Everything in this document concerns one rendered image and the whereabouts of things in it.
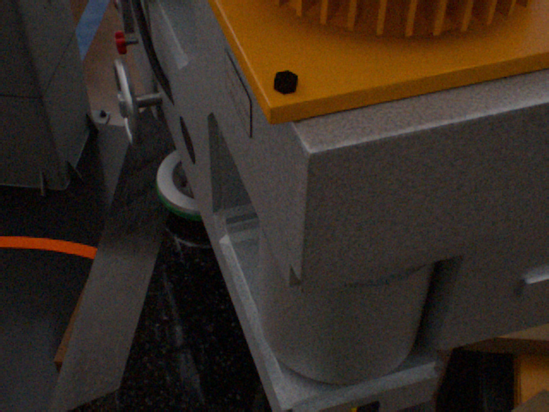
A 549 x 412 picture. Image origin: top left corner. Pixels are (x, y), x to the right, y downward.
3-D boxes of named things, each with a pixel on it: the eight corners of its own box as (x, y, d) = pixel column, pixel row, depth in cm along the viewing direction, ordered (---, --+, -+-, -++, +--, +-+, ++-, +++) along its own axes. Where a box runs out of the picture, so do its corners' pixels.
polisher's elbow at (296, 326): (378, 244, 103) (399, 130, 88) (443, 365, 90) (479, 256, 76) (239, 276, 99) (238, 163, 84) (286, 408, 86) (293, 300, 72)
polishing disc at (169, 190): (139, 169, 166) (138, 165, 165) (223, 132, 175) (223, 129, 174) (190, 231, 154) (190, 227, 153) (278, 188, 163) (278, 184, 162)
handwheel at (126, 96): (191, 156, 132) (186, 85, 121) (133, 168, 129) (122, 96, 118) (171, 102, 141) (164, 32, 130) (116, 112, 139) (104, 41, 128)
